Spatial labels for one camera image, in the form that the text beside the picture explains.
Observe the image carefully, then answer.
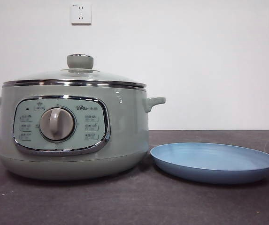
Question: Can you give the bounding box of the glass lid with green knob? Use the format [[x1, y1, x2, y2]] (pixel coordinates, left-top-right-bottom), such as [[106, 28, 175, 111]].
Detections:
[[2, 53, 147, 90]]

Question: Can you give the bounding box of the pale green electric steamer pot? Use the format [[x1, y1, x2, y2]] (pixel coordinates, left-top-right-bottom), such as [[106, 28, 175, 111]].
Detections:
[[0, 82, 167, 181]]

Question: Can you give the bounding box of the blue round plate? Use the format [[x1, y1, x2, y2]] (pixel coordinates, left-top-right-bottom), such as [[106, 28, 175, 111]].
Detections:
[[150, 142, 269, 185]]

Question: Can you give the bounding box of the white wall socket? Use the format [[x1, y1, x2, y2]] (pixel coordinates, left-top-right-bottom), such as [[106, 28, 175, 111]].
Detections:
[[71, 3, 92, 25]]

